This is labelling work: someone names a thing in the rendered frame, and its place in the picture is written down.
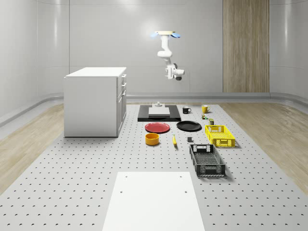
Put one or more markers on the black plate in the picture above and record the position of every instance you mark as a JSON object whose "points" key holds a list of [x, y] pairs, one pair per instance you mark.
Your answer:
{"points": [[189, 126]]}

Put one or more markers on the yellow basket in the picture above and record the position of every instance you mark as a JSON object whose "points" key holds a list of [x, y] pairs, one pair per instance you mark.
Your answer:
{"points": [[222, 142]]}

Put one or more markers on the black stove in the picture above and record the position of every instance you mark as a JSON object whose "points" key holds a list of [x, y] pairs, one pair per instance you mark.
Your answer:
{"points": [[144, 115]]}

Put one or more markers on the yellow bowl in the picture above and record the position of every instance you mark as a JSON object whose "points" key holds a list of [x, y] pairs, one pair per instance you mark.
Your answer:
{"points": [[152, 140]]}

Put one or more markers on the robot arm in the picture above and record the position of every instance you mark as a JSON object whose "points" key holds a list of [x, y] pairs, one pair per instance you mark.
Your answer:
{"points": [[165, 45]]}

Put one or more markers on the dark grey basket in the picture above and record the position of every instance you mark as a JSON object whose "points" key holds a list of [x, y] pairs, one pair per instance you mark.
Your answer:
{"points": [[210, 169]]}

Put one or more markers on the banana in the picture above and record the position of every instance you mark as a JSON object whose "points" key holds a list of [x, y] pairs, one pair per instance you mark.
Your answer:
{"points": [[174, 140]]}

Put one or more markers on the white cabinet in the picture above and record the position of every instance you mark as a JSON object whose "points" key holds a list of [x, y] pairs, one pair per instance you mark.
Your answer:
{"points": [[91, 106]]}

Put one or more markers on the red plate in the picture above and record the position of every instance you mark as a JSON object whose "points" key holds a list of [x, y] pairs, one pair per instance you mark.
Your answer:
{"points": [[157, 127]]}

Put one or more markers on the flat-sided can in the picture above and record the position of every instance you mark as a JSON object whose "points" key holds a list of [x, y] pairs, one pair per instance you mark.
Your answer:
{"points": [[211, 121]]}

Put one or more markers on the white board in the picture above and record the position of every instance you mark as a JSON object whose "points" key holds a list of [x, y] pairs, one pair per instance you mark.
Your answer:
{"points": [[154, 202]]}

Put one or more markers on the drone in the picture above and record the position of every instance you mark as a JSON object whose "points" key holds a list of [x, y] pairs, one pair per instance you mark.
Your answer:
{"points": [[164, 32]]}

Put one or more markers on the yellow mug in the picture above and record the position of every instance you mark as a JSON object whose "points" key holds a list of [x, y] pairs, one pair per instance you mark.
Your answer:
{"points": [[205, 109]]}

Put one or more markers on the black mug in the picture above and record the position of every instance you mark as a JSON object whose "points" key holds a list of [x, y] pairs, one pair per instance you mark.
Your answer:
{"points": [[185, 110]]}

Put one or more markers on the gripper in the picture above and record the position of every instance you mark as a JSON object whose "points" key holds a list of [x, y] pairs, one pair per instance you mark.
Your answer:
{"points": [[169, 72]]}

